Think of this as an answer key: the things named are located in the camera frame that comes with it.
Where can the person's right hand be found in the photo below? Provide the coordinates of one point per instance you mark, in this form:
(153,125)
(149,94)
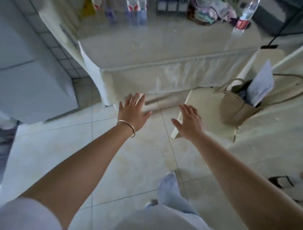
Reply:
(191,126)

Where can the person's left hand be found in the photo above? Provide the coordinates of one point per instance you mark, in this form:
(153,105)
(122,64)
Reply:
(131,116)

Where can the person's right thumb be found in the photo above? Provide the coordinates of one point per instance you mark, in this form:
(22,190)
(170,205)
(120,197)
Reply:
(177,124)

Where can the person's left middle finger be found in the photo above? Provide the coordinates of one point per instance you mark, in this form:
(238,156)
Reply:
(135,99)

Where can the person's left thumb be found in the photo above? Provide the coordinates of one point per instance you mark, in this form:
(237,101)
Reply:
(146,114)

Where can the person's left little finger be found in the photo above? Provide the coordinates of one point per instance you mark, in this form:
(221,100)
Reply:
(121,106)

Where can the person's right middle finger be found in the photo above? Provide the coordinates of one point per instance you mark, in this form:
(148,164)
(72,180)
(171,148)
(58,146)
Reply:
(190,110)

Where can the person's left forearm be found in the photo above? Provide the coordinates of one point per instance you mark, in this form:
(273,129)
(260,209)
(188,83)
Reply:
(78,170)

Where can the person's right forearm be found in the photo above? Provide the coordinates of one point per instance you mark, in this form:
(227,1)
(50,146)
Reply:
(241,180)

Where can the beige handbag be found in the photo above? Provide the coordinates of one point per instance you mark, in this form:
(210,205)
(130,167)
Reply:
(233,107)

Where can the cream tablecloth covered table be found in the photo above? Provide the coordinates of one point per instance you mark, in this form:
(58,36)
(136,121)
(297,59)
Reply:
(165,47)

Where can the light blue jeans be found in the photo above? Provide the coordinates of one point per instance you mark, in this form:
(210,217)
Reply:
(170,192)

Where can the white paper sheet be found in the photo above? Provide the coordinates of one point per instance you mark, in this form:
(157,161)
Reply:
(261,83)

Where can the cream covered chair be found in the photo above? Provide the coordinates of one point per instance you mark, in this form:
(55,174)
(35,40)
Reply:
(272,132)

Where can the pack of clear bottles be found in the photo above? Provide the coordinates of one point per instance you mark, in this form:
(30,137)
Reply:
(136,11)

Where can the purple bottle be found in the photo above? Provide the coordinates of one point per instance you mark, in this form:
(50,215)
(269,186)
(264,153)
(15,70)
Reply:
(110,11)

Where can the white cabinet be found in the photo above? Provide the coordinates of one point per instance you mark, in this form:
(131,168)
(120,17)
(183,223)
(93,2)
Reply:
(30,78)

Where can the basket of folded cloths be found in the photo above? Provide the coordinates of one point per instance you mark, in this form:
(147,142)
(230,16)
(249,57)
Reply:
(210,11)

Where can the yellow packet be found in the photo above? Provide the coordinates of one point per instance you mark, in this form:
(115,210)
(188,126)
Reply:
(87,8)

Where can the clear plastic water bottle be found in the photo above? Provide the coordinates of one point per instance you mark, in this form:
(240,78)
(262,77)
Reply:
(245,16)

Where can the black stand legs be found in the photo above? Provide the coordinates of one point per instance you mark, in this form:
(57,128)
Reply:
(284,26)

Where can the white shirt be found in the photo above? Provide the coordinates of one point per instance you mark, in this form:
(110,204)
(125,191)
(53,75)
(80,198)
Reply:
(26,215)

